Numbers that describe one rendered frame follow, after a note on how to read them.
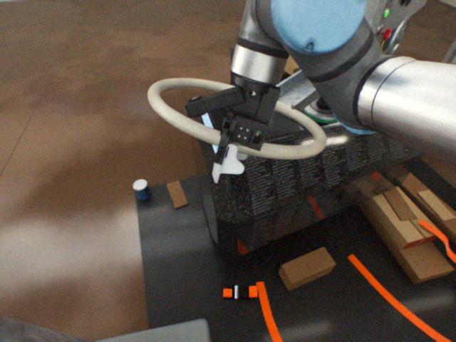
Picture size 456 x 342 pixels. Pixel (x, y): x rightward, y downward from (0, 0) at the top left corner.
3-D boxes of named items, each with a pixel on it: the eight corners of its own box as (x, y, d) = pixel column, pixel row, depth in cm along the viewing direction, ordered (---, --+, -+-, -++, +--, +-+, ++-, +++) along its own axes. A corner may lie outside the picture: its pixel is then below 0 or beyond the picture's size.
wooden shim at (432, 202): (416, 193, 196) (417, 192, 195) (427, 191, 198) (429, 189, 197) (442, 221, 180) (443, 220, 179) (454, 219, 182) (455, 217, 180)
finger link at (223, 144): (220, 167, 49) (234, 121, 47) (212, 164, 49) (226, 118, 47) (224, 160, 54) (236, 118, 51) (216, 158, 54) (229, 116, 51)
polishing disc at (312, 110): (315, 90, 140) (315, 88, 139) (354, 106, 130) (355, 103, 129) (293, 108, 129) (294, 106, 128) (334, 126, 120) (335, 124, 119)
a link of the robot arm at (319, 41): (396, 25, 28) (338, 19, 39) (345, -84, 23) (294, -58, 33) (324, 89, 31) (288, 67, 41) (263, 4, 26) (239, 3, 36)
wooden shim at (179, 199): (166, 184, 211) (166, 184, 209) (179, 181, 213) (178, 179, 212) (175, 209, 195) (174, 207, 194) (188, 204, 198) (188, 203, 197)
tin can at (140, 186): (147, 201, 200) (143, 190, 190) (135, 199, 201) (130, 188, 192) (152, 191, 206) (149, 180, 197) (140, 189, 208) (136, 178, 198)
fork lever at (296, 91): (339, 47, 132) (343, 36, 128) (377, 58, 123) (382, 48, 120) (254, 101, 96) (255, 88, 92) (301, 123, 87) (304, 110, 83)
